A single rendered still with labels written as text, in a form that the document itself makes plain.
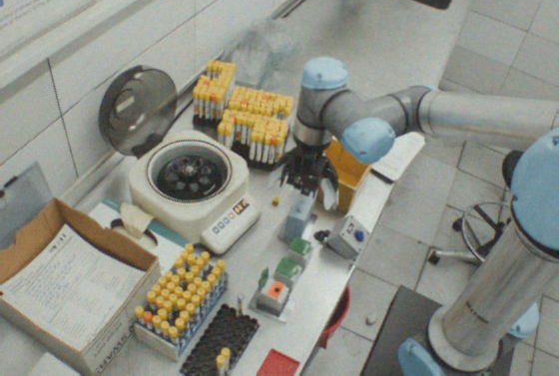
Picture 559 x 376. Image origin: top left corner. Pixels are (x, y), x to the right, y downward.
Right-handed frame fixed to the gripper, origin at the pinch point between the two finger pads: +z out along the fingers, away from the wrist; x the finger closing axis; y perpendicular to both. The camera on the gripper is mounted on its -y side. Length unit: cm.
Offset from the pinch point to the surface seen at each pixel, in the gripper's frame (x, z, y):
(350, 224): 11.9, 7.4, -3.0
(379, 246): 28, 103, -75
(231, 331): -3.3, 12.8, 29.6
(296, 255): 3.1, 9.9, 8.3
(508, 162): 63, 38, -83
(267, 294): 0.9, 7.4, 21.5
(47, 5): -52, -37, 9
